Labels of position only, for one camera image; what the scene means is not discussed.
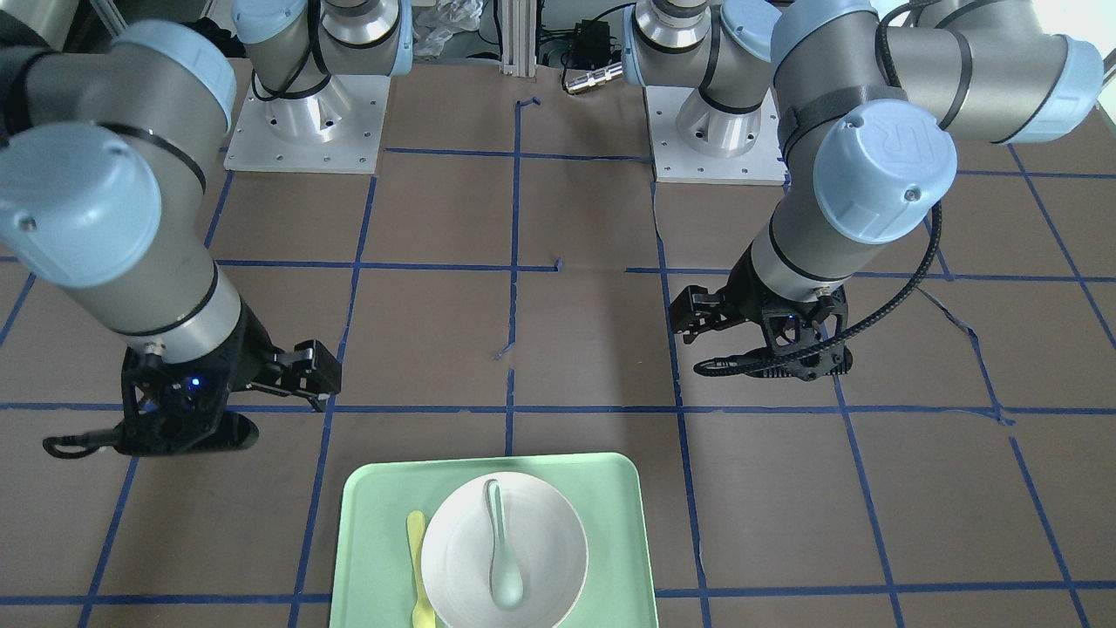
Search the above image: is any pale green plastic spoon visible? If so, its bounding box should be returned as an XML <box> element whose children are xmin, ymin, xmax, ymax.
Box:
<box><xmin>485</xmin><ymin>480</ymin><xmax>525</xmax><ymax>611</ymax></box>

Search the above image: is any black cable loop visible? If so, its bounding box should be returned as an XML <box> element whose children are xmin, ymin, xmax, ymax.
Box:
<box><xmin>42</xmin><ymin>427</ymin><xmax>132</xmax><ymax>460</ymax></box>

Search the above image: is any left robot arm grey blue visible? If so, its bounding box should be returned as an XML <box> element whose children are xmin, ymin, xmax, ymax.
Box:
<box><xmin>622</xmin><ymin>1</ymin><xmax>1105</xmax><ymax>381</ymax></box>

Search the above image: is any crumpled clear plastic bag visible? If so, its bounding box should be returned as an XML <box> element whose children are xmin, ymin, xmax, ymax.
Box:
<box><xmin>413</xmin><ymin>1</ymin><xmax>485</xmax><ymax>58</ymax></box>

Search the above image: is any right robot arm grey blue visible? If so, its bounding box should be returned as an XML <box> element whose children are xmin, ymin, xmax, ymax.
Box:
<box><xmin>3</xmin><ymin>1</ymin><xmax>341</xmax><ymax>460</ymax></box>

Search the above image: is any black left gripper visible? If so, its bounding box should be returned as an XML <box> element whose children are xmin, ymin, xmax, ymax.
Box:
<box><xmin>667</xmin><ymin>240</ymin><xmax>853</xmax><ymax>381</ymax></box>

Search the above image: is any black braided cable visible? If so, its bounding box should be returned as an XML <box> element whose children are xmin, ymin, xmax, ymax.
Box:
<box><xmin>693</xmin><ymin>4</ymin><xmax>944</xmax><ymax>378</ymax></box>

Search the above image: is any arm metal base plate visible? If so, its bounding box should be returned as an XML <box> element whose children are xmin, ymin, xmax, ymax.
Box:
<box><xmin>223</xmin><ymin>75</ymin><xmax>391</xmax><ymax>174</ymax></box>
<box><xmin>644</xmin><ymin>86</ymin><xmax>786</xmax><ymax>186</ymax></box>

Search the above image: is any aluminium frame post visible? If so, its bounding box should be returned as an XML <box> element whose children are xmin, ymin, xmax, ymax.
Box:
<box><xmin>493</xmin><ymin>0</ymin><xmax>541</xmax><ymax>79</ymax></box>

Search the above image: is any black power adapter box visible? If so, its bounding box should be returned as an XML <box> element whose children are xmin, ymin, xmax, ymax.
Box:
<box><xmin>570</xmin><ymin>19</ymin><xmax>610</xmax><ymax>67</ymax></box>

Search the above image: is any yellow plastic fork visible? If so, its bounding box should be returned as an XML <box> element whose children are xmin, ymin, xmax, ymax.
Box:
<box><xmin>405</xmin><ymin>509</ymin><xmax>436</xmax><ymax>628</ymax></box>

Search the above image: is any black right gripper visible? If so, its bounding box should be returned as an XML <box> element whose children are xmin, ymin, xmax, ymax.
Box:
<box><xmin>114</xmin><ymin>303</ymin><xmax>343</xmax><ymax>456</ymax></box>

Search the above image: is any silver metal cylinder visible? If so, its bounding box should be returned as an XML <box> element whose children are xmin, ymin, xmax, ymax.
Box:
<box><xmin>562</xmin><ymin>62</ymin><xmax>624</xmax><ymax>96</ymax></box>

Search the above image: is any mint green tray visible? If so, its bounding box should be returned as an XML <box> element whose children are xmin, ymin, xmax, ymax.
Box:
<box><xmin>330</xmin><ymin>453</ymin><xmax>657</xmax><ymax>627</ymax></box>

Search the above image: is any white round plate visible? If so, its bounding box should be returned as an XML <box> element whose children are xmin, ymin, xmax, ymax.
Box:
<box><xmin>421</xmin><ymin>472</ymin><xmax>589</xmax><ymax>627</ymax></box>

